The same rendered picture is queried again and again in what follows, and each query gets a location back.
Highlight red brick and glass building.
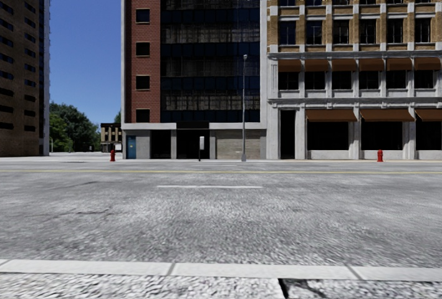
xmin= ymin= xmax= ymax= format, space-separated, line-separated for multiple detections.
xmin=120 ymin=0 xmax=269 ymax=161

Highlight small tan building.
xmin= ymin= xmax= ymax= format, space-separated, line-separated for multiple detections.
xmin=100 ymin=123 xmax=123 ymax=153

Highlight tan brick building with awnings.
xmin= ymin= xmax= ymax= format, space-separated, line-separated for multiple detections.
xmin=266 ymin=0 xmax=442 ymax=161

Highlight grey street lamp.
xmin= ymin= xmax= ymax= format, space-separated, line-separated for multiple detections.
xmin=241 ymin=54 xmax=249 ymax=163

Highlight trees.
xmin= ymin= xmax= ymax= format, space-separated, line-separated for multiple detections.
xmin=49 ymin=102 xmax=122 ymax=153

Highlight brown brick tower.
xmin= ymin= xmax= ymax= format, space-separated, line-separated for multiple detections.
xmin=0 ymin=0 xmax=51 ymax=158

